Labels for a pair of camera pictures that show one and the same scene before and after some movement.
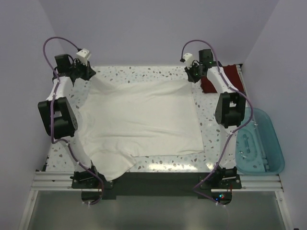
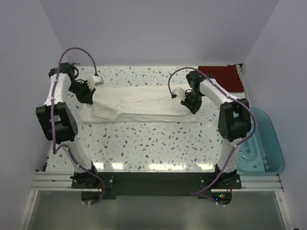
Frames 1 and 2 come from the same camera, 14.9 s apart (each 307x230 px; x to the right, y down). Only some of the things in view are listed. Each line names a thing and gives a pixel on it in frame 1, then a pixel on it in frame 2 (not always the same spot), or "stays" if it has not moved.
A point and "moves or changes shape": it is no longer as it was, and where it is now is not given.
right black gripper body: (190, 74) → (191, 105)
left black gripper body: (87, 72) → (86, 96)
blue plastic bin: (258, 151) stays
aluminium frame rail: (62, 181) stays
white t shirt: (119, 122) moves or changes shape
